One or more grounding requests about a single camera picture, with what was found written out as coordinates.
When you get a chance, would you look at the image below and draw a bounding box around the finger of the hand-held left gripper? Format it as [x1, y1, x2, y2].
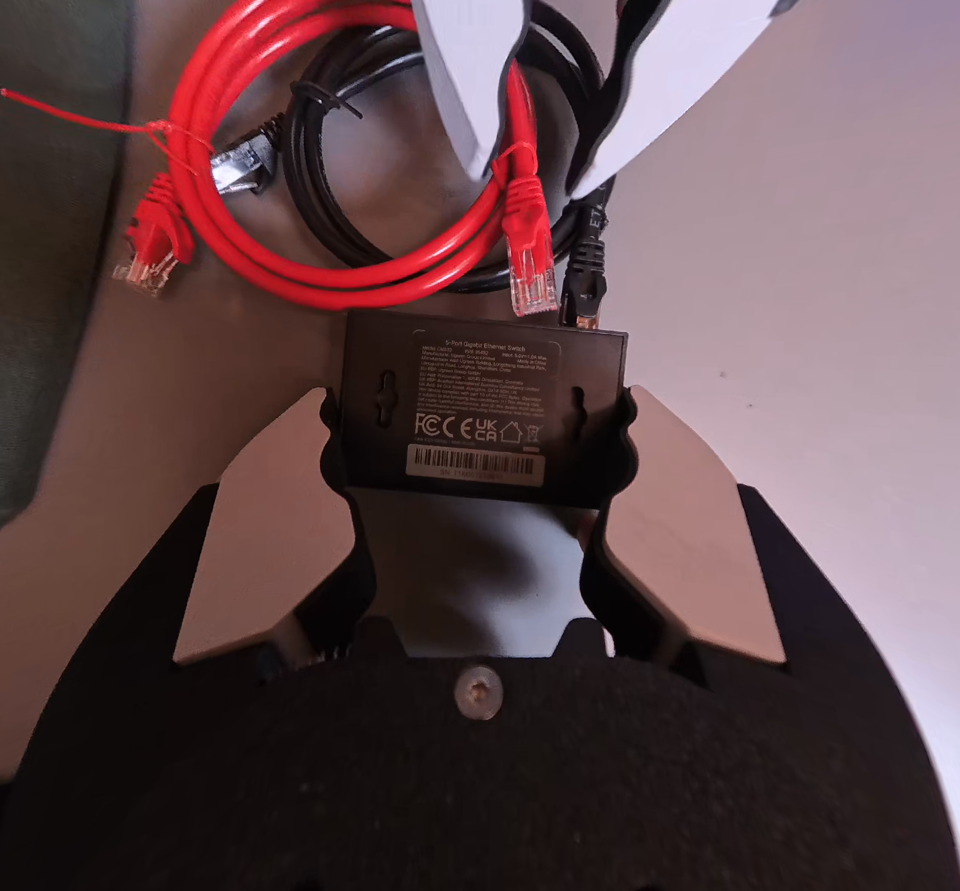
[564, 0, 822, 201]
[399, 0, 538, 184]

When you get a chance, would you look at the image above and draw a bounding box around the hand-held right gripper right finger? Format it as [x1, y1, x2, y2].
[581, 383, 789, 671]

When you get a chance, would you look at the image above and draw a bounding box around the black ethernet switch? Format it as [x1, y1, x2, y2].
[336, 308, 631, 510]

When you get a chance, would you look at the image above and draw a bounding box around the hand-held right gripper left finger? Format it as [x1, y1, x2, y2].
[172, 384, 376, 671]

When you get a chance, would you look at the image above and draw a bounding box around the red twist tie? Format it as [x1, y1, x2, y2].
[0, 87, 204, 172]

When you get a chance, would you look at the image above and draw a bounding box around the black twist tie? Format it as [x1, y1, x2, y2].
[291, 79, 363, 120]

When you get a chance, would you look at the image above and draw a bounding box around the red ethernet cable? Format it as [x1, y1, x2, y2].
[112, 0, 558, 318]

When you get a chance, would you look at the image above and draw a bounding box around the black ethernet cable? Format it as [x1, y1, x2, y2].
[210, 24, 618, 330]

